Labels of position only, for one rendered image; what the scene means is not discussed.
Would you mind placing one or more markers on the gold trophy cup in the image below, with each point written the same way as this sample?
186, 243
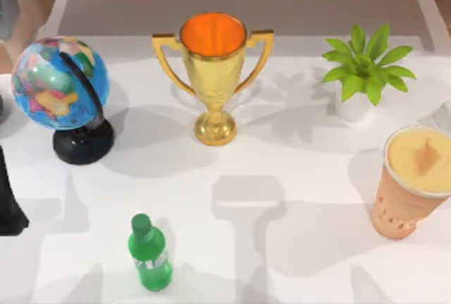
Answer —
213, 82

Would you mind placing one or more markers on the green plant in white pot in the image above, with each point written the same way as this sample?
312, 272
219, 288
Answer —
364, 67

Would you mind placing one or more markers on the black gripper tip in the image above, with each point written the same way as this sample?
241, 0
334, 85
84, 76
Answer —
7, 208

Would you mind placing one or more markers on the green bottle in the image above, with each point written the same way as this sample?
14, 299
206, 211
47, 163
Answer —
152, 261

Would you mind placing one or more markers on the blue globe on black stand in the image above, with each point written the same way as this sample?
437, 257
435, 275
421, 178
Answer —
53, 82

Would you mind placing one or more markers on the orange drink cup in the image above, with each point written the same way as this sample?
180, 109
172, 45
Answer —
405, 194

